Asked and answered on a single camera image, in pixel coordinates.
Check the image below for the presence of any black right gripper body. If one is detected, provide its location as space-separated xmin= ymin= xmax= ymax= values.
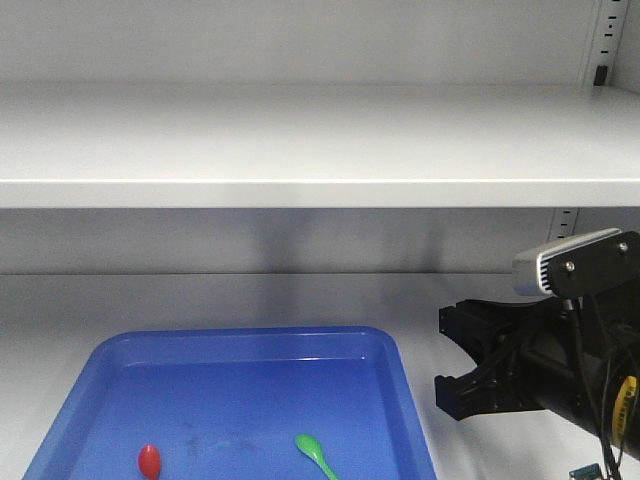
xmin=479 ymin=299 xmax=636 ymax=416

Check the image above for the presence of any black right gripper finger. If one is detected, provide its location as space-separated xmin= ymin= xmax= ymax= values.
xmin=439 ymin=299 xmax=530 ymax=363
xmin=434 ymin=365 xmax=501 ymax=420

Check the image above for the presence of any green plastic spoon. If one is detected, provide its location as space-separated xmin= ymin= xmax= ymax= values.
xmin=294 ymin=434 xmax=338 ymax=480

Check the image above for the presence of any red plastic spoon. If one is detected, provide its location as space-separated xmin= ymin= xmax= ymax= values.
xmin=138 ymin=444 xmax=162 ymax=480

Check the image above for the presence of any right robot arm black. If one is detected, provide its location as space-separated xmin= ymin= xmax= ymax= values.
xmin=434 ymin=298 xmax=639 ymax=457

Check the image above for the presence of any grey cabinet shelf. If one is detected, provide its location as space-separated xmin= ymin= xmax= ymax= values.
xmin=1 ymin=83 xmax=639 ymax=208

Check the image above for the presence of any blue plastic tray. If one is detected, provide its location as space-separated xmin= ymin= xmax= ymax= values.
xmin=26 ymin=327 xmax=435 ymax=479

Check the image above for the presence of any black shelf clip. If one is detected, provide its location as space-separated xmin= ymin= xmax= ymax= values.
xmin=593 ymin=65 xmax=609 ymax=86

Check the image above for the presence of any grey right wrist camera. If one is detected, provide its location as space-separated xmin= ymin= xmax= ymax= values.
xmin=512 ymin=228 xmax=639 ymax=299

